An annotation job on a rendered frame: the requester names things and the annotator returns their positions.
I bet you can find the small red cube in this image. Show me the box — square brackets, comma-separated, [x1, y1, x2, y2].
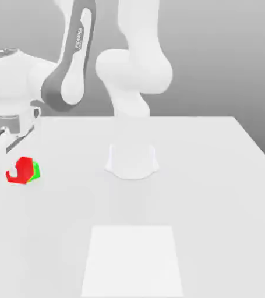
[5, 156, 35, 185]

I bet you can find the small green cube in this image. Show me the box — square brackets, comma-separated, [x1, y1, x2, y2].
[28, 161, 41, 183]

